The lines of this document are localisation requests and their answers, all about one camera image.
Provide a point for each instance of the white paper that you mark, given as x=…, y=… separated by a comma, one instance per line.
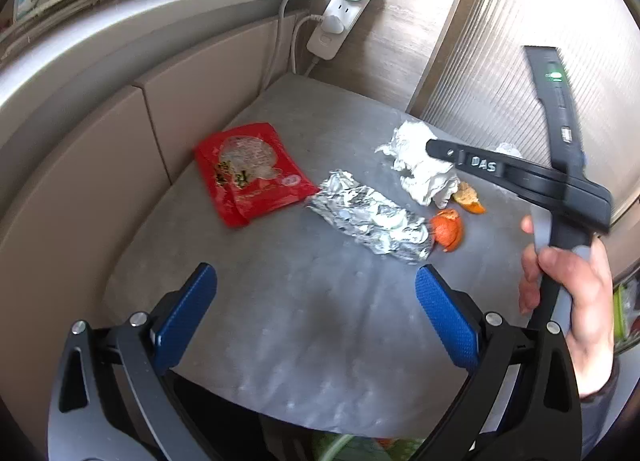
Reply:
x=427, y=183

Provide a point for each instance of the flat orange peel piece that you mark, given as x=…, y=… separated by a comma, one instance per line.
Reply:
x=470, y=201

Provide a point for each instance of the person's right forearm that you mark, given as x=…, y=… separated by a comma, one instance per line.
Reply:
x=597, y=421

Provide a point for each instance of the clear plastic bag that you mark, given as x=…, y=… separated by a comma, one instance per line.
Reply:
x=507, y=150

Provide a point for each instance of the white kitchen counter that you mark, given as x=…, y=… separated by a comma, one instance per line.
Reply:
x=125, y=66

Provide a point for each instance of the ribbed translucent sliding door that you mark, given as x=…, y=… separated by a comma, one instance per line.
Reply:
x=500, y=16

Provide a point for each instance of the red snack packet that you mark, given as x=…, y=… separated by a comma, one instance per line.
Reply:
x=250, y=171

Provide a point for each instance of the grey table cover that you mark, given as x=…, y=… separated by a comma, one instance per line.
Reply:
x=300, y=321

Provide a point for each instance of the round orange peel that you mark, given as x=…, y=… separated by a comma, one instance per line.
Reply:
x=447, y=233

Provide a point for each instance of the crumpled aluminium foil wrapper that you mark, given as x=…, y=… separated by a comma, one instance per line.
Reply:
x=370, y=216

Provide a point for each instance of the green mesh waste basket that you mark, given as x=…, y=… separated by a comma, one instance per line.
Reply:
x=332, y=448

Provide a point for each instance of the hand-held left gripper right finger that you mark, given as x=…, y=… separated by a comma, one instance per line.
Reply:
x=445, y=313

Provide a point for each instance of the green plastic container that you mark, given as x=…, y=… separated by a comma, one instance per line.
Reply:
x=620, y=313

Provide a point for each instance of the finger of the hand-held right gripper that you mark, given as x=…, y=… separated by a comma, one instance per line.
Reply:
x=480, y=163

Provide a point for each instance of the person's right hand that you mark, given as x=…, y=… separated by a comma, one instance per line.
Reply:
x=592, y=311

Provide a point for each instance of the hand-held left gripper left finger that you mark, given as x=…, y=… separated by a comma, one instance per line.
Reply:
x=182, y=313

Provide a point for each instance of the white power strip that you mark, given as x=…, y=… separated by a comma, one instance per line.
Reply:
x=340, y=16

